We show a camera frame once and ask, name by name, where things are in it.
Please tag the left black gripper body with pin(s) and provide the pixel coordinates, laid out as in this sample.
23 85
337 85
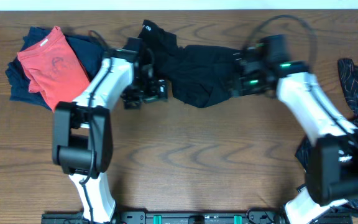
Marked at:
146 93

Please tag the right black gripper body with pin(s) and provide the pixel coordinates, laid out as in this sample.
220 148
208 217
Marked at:
248 84

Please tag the plain black t-shirt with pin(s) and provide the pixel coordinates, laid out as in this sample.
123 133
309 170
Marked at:
199 74

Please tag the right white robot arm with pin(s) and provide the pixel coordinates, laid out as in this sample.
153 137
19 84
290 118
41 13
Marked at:
297 88

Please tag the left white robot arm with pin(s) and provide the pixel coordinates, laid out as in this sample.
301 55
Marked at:
82 134

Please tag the red folded t-shirt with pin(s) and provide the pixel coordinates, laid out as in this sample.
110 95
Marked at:
53 69

